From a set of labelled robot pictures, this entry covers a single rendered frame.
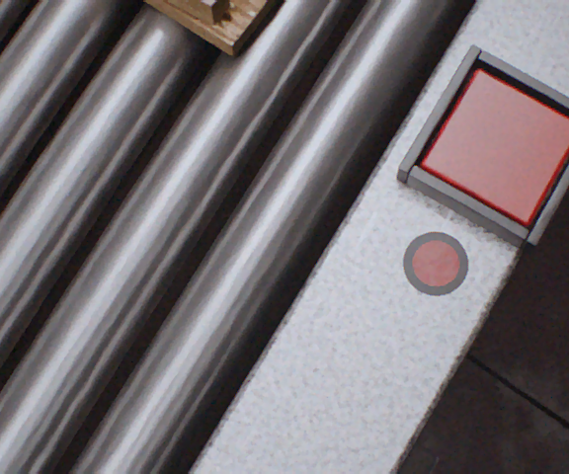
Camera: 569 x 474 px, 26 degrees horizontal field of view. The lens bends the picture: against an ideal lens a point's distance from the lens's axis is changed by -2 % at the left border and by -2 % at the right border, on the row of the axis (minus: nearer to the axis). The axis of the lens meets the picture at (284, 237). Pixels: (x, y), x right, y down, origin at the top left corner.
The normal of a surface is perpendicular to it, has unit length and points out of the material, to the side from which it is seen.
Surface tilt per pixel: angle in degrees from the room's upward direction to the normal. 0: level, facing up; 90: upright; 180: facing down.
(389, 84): 41
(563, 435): 0
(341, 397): 0
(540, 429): 0
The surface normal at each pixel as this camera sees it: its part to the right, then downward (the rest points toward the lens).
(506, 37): -0.02, -0.25
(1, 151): 0.54, 0.12
